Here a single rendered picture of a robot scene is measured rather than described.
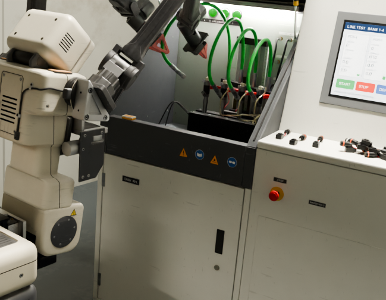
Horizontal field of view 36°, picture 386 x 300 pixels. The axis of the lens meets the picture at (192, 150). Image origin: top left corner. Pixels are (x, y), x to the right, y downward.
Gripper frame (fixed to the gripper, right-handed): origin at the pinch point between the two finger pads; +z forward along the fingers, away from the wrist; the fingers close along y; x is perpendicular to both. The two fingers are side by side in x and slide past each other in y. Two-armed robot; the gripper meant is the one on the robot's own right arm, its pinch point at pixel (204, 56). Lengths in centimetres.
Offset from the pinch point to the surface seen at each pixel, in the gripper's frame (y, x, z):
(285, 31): 34.0, -11.8, 17.7
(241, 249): -56, -40, 39
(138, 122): -37.1, 8.9, 1.0
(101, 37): 44, 174, 69
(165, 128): -34.6, -3.1, 3.3
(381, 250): -35, -88, 37
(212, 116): -16.3, -6.6, 17.3
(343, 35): 27, -48, 6
